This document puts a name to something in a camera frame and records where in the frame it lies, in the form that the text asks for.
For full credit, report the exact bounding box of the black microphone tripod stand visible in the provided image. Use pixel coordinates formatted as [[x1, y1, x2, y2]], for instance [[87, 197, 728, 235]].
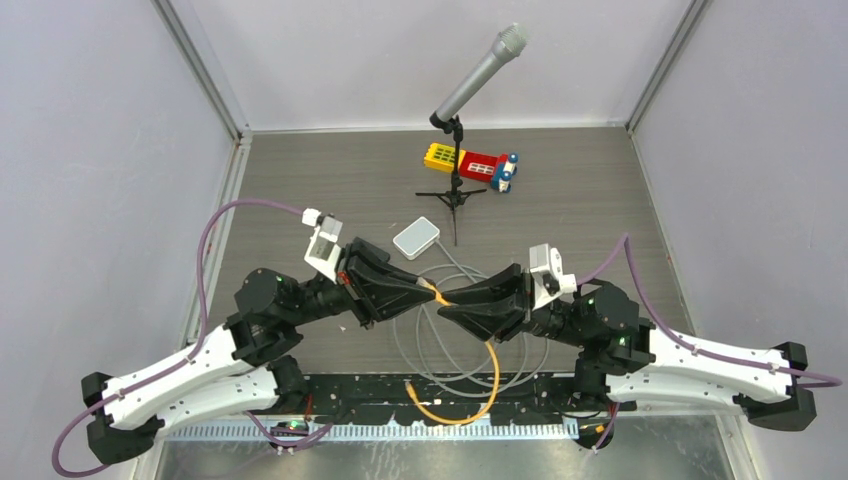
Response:
[[415, 112, 486, 246]]

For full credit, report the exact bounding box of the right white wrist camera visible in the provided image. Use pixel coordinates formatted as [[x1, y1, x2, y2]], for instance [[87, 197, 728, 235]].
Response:
[[527, 243, 577, 311]]

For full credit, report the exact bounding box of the grey handheld microphone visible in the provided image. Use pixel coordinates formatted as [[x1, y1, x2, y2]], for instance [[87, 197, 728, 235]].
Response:
[[429, 23, 528, 133]]

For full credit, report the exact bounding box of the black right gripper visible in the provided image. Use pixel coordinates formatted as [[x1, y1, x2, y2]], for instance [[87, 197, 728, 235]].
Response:
[[436, 261, 591, 348]]

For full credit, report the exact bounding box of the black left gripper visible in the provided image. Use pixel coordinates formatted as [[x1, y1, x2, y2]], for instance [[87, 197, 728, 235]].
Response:
[[286, 242, 436, 330]]

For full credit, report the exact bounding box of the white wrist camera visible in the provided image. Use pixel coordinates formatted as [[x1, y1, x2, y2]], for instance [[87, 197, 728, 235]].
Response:
[[301, 208, 343, 283], [527, 243, 577, 311]]

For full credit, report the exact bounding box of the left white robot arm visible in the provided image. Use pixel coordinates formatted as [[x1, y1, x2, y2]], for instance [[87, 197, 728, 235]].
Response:
[[81, 238, 436, 465]]

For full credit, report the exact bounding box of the slotted cable duct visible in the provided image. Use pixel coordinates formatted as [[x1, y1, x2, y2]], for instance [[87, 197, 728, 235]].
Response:
[[167, 419, 579, 442]]

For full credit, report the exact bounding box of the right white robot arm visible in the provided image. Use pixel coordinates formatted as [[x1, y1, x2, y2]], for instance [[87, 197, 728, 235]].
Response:
[[438, 265, 817, 432]]

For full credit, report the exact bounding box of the colourful toy block vehicle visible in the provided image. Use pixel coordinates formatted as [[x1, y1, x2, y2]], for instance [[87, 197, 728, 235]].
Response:
[[423, 143, 520, 193]]

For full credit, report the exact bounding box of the yellow ethernet patch cable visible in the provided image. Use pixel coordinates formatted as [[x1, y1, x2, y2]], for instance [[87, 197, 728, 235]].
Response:
[[405, 281, 502, 427]]

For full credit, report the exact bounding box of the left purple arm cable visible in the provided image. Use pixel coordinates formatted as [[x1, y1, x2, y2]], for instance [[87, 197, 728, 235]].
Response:
[[51, 197, 323, 480]]

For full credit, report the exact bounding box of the white network switch box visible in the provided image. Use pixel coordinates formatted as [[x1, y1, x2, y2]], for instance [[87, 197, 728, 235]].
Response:
[[392, 216, 441, 261]]

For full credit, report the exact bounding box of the grey ethernet cable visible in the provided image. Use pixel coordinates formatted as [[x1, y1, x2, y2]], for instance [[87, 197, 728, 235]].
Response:
[[392, 239, 552, 400]]

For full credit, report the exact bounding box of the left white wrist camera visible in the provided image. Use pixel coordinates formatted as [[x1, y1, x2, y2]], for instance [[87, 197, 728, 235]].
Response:
[[301, 208, 343, 283]]

